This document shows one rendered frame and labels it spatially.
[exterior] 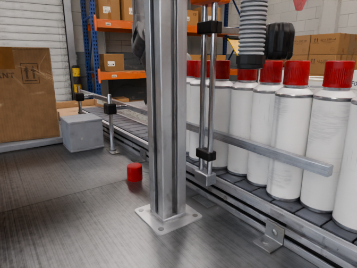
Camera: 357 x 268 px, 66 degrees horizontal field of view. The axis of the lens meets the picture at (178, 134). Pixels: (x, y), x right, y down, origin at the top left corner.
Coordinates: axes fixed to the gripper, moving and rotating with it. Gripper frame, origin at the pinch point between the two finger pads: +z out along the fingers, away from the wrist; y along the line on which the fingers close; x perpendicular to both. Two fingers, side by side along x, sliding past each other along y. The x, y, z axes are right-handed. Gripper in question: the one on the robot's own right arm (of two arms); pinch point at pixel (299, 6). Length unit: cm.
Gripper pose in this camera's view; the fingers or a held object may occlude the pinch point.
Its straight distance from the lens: 67.4
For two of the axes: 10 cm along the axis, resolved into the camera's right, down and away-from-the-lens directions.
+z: 0.2, 9.6, 2.8
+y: -5.8, -2.2, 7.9
